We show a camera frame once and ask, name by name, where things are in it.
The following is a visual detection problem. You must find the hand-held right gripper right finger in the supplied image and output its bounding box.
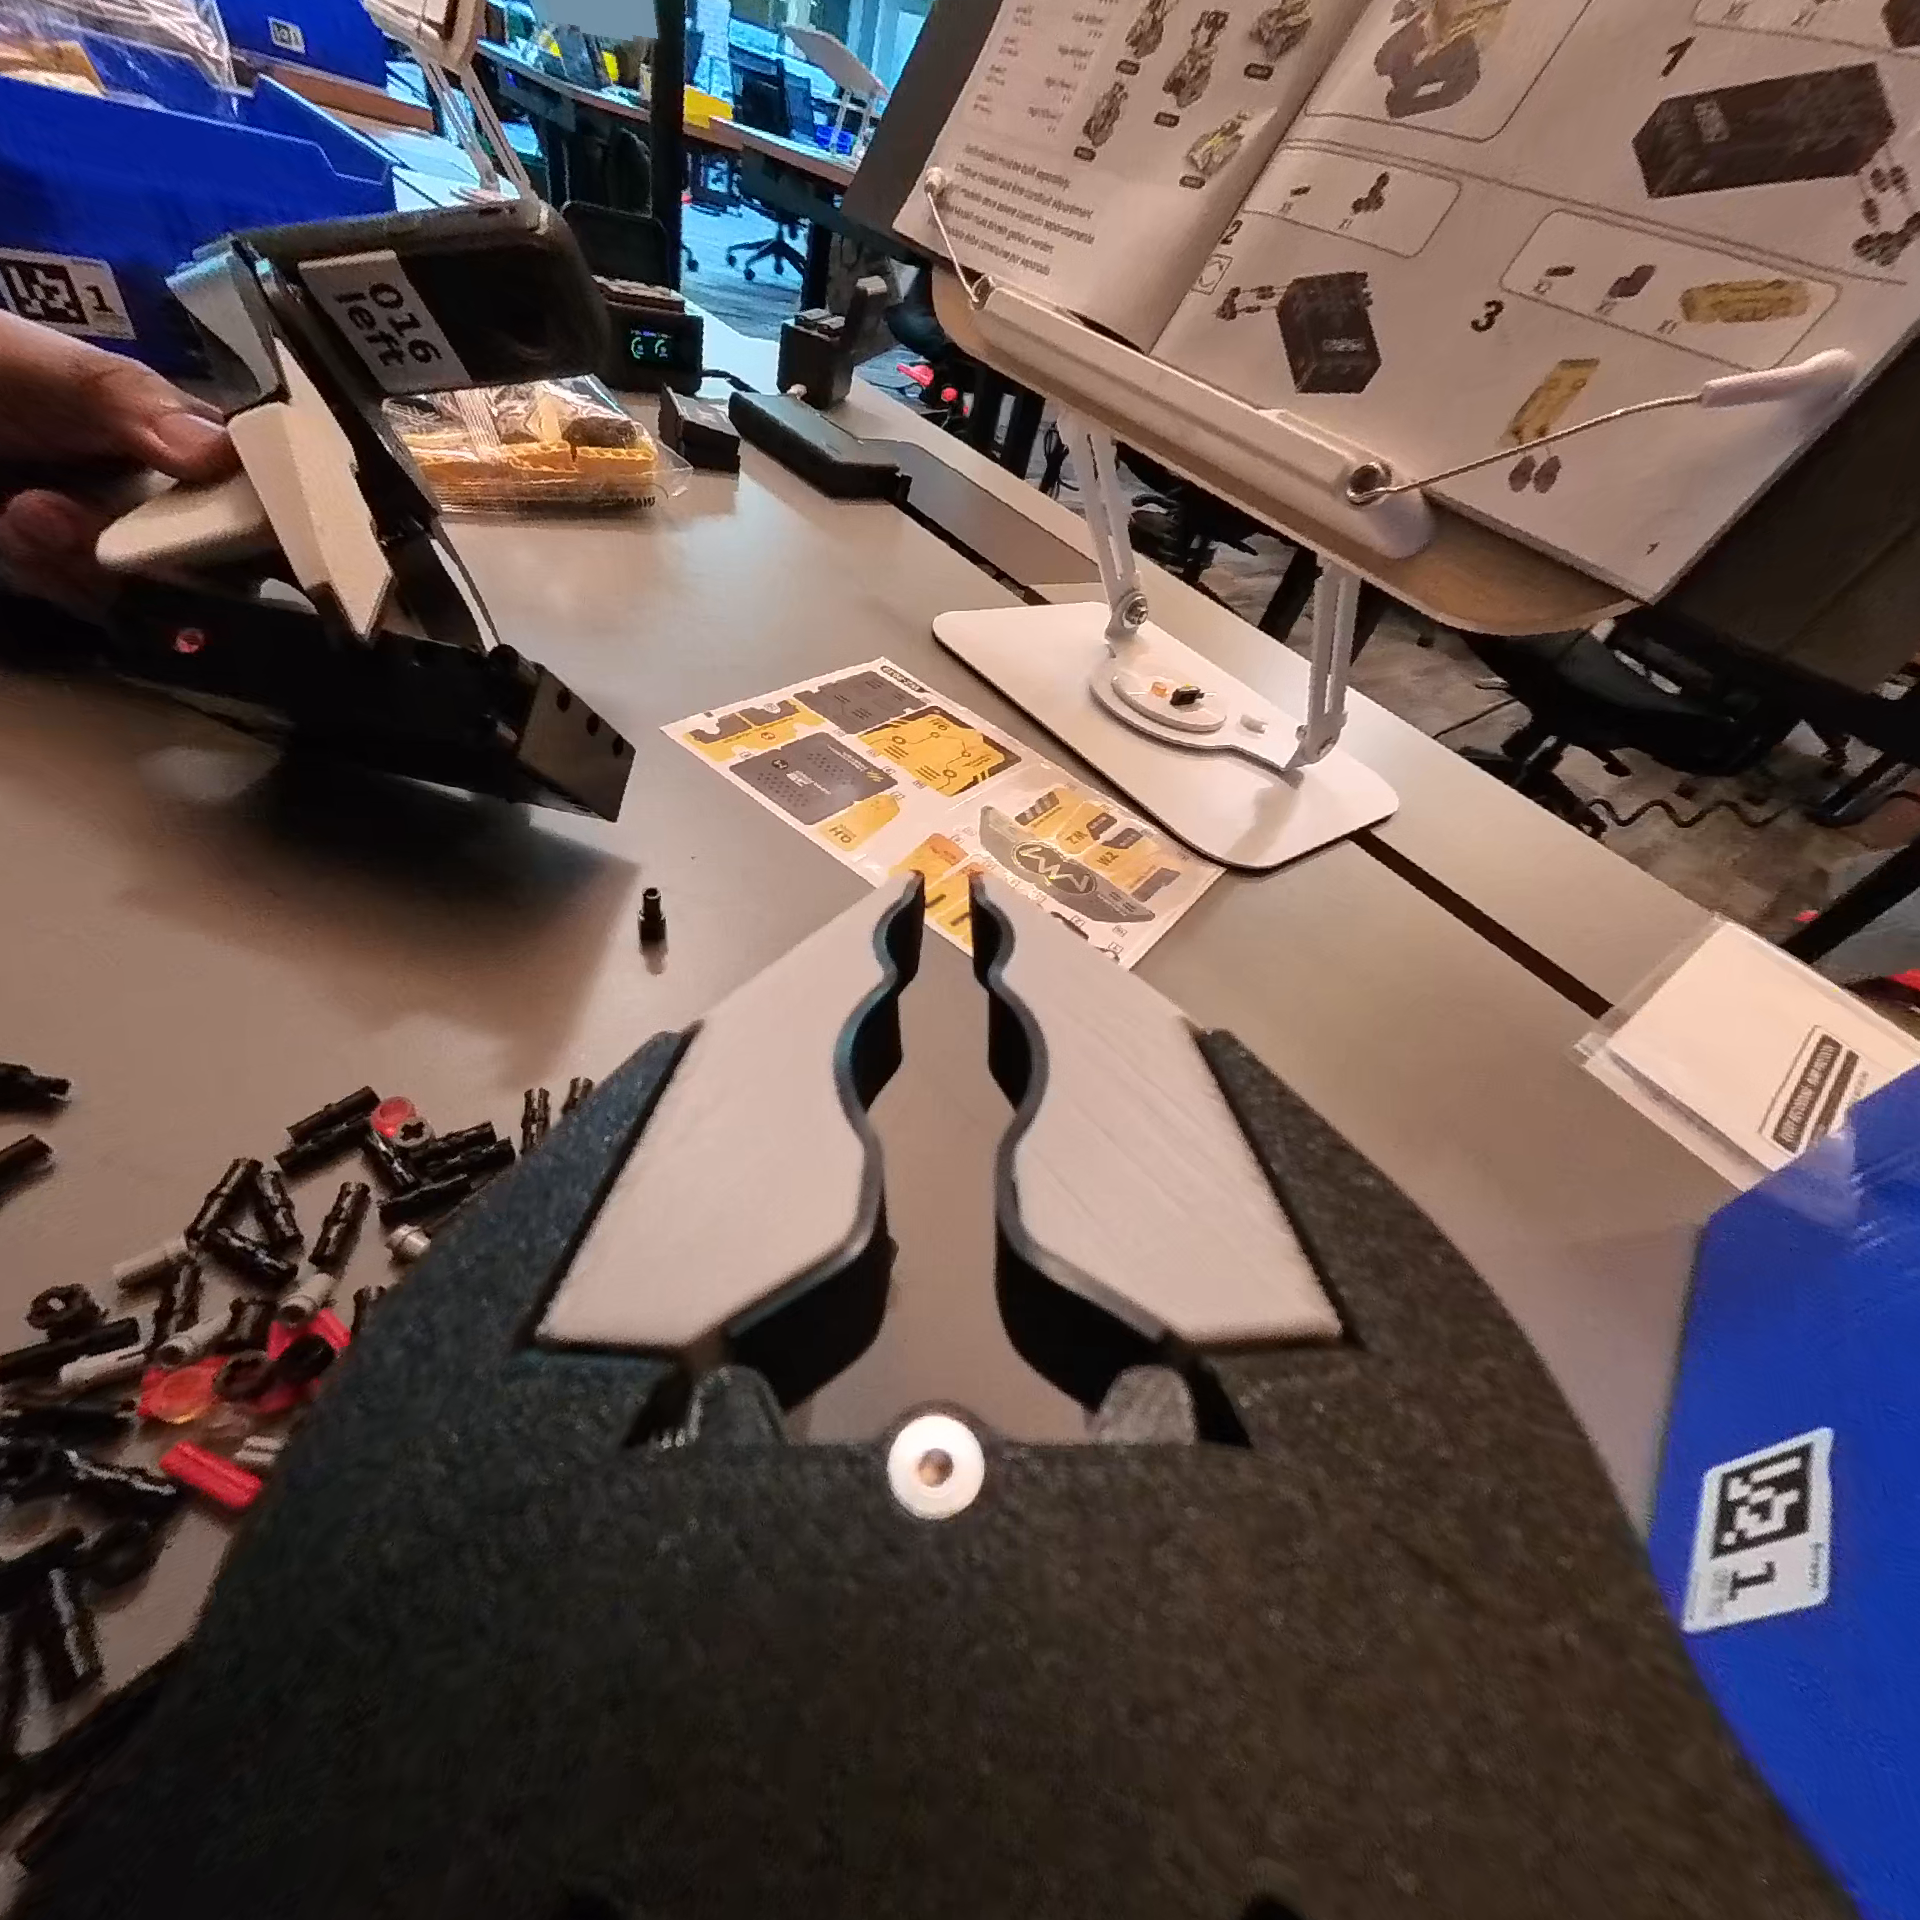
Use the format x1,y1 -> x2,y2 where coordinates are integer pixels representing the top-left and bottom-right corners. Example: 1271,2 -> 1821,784
966,872 -> 1344,1412

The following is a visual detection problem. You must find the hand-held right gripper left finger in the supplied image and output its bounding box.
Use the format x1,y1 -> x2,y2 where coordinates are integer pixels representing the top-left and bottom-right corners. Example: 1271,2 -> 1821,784
534,872 -> 923,1412

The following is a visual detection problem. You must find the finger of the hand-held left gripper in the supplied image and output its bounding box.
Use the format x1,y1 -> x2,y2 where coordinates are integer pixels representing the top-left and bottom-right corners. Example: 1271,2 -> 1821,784
231,343 -> 395,645
167,240 -> 287,413

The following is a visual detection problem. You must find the black perforated building block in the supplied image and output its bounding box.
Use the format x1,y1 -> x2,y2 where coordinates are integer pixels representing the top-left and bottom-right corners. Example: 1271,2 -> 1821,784
224,592 -> 634,823

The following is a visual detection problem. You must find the person's left hand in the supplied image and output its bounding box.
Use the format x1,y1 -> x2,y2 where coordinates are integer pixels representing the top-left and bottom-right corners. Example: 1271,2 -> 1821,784
0,306 -> 242,600

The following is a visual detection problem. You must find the clear bag of yellow parts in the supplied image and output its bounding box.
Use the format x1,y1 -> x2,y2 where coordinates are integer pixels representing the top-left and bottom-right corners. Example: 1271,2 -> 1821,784
382,374 -> 688,514

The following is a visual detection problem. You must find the blue storage bin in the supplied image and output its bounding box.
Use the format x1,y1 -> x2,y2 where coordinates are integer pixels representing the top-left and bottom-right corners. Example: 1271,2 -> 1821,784
1648,1065 -> 1920,1920
0,65 -> 399,376
210,0 -> 395,96

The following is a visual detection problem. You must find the black power station with display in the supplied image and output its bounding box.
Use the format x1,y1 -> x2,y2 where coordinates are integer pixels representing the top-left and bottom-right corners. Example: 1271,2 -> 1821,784
591,276 -> 706,380

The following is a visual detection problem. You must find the black pole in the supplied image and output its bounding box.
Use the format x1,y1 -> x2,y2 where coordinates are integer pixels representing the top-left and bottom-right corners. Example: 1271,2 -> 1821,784
643,0 -> 694,287

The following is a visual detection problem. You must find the black office chair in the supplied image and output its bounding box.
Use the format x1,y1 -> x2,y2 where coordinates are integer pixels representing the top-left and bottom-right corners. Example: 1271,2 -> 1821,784
727,142 -> 811,279
1440,599 -> 1920,840

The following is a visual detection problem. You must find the black adapter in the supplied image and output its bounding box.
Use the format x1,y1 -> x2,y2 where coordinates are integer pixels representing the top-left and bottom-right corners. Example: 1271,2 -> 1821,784
778,276 -> 888,406

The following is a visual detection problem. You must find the black power strip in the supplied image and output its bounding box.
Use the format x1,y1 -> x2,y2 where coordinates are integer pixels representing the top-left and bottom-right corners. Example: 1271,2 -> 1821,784
728,385 -> 913,501

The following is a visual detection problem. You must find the yellow grey sticker sheet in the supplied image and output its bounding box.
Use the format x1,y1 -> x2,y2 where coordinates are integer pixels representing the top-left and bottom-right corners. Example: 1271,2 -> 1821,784
659,656 -> 1224,968

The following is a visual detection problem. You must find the pile of black red pins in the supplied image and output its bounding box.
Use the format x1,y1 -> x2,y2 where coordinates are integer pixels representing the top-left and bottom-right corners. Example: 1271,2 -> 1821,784
0,1055 -> 593,1801

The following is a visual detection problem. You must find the white book stand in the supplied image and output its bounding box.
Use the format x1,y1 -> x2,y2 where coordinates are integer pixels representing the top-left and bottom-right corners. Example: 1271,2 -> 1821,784
838,0 -> 1920,876

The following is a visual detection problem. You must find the open instruction booklet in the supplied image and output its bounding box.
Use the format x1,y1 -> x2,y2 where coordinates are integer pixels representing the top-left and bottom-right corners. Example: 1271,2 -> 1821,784
891,0 -> 1920,600

